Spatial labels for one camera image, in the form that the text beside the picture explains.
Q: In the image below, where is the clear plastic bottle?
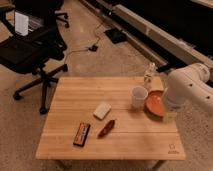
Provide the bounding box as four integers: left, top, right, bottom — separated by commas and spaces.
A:
144, 63, 156, 91

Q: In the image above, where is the black floor cable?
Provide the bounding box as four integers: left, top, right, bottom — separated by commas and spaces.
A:
63, 19, 104, 68

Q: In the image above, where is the red chili pepper toy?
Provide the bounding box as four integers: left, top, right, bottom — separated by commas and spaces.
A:
98, 120, 115, 138

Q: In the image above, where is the wooden folding table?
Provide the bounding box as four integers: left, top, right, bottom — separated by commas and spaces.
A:
36, 77, 186, 162

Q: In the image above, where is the orange black candy box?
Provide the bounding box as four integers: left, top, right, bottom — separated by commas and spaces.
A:
73, 122, 91, 147

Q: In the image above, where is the white plastic cup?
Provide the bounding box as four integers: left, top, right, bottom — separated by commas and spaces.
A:
132, 86, 148, 109

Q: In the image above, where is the long grey metal rail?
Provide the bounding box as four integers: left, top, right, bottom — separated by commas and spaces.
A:
80, 0, 213, 81

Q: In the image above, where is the white box on chair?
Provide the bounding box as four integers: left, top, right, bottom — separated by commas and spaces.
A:
15, 12, 29, 36

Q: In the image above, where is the black floor mat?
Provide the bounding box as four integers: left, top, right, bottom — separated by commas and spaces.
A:
105, 28, 127, 44

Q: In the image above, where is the white sponge block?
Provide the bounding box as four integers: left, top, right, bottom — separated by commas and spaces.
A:
93, 102, 111, 120

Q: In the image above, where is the orange bowl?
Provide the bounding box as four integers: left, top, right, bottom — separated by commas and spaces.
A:
145, 90, 165, 117

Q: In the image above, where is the black office chair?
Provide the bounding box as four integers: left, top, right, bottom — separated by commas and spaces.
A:
0, 0, 68, 114

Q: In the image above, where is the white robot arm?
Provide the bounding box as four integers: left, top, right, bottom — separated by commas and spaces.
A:
162, 63, 213, 115

